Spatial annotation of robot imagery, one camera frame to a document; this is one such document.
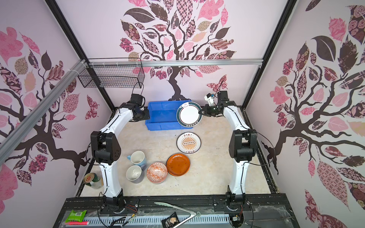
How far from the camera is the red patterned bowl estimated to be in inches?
31.8

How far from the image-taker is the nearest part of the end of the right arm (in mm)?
713

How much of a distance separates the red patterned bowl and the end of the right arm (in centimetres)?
41
